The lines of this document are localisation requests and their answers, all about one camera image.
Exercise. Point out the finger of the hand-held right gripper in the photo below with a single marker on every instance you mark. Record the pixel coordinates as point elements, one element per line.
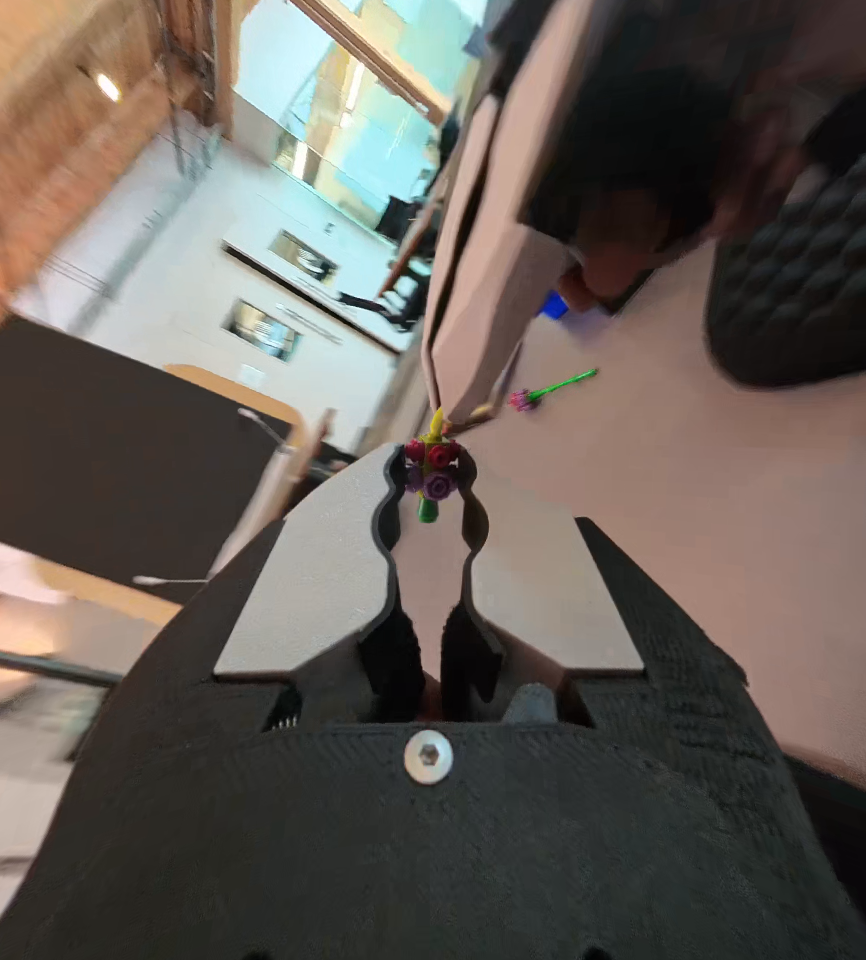
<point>538,90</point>
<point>485,322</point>

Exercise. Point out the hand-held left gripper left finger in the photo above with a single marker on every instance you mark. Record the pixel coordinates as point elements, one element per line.
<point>313,592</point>

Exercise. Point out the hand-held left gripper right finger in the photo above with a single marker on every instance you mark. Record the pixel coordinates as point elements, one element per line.
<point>545,600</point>

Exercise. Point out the purple toy flower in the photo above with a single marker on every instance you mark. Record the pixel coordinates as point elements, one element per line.
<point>526,399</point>
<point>433,469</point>

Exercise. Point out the long wooden office desk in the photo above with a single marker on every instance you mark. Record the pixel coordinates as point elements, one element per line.
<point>418,240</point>

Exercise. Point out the grey desk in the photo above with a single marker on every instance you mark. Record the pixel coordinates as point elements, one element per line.
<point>702,525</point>

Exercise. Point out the person's right hand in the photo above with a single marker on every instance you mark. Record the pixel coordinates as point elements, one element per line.
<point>612,270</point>

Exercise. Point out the large blue storage bin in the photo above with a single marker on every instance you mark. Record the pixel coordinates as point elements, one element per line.
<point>554,305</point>

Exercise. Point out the black office chair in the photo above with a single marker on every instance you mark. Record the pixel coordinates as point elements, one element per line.
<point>399,216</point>
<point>380,306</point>

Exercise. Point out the black wood-framed board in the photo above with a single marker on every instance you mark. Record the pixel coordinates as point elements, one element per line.
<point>103,450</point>

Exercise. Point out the ceiling spot lamp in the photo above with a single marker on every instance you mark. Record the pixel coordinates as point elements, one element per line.
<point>108,88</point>

